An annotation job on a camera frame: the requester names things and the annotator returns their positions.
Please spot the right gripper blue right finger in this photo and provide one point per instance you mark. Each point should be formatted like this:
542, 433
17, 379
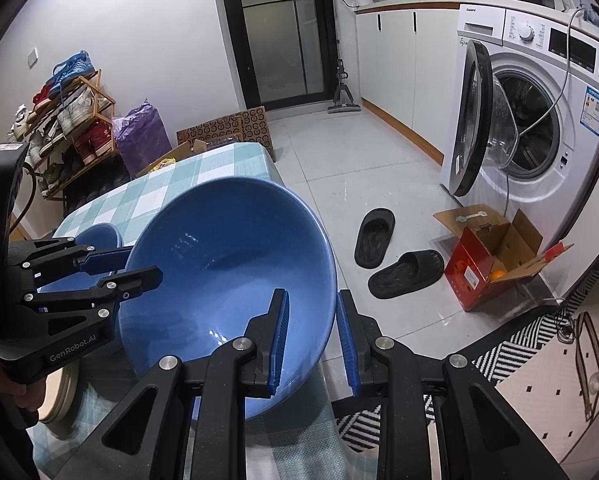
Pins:
347, 341

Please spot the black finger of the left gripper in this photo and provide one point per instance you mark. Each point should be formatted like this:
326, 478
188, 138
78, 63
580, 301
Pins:
128, 285

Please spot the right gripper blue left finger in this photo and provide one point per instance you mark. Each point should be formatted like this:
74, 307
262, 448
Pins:
278, 318

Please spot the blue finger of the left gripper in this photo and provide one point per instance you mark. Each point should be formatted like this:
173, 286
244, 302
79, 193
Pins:
105, 261

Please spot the dark blue bowl back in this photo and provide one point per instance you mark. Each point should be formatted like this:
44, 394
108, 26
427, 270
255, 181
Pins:
101, 237

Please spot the dark blue bowl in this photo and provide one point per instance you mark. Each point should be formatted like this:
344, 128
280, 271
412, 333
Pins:
101, 237
223, 247

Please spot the cream plate front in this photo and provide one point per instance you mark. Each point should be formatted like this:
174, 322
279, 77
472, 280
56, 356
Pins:
60, 392

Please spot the white kitchen cabinets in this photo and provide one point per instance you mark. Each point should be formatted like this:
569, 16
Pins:
407, 57

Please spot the person's left hand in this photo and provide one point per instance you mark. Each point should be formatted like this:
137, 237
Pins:
30, 397

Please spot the black slipper right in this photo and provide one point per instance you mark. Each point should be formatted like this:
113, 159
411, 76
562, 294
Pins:
412, 272

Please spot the black slipper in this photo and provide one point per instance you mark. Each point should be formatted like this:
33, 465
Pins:
374, 235
412, 272

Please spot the teal checkered tablecloth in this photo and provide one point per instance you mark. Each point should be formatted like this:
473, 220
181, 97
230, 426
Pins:
297, 439

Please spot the black slipper left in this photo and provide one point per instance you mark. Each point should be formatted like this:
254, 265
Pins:
374, 235

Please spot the purple plastic bag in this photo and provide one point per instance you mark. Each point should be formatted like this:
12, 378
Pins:
140, 137

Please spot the wooden shoe rack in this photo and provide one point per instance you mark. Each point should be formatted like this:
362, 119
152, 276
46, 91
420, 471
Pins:
67, 134

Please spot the open brown cardboard box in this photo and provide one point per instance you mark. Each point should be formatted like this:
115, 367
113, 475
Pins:
182, 152

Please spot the red cardboard box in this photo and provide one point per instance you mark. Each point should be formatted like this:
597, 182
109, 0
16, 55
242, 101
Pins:
493, 253

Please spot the patterned cardboard box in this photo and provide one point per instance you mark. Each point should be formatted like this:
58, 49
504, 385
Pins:
247, 126

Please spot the vacuum mop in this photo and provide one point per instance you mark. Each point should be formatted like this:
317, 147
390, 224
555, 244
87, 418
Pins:
343, 101

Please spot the white washing machine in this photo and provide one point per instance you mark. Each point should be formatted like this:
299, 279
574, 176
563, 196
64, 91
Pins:
524, 127

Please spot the black framed glass door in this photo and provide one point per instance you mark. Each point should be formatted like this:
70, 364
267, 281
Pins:
285, 50

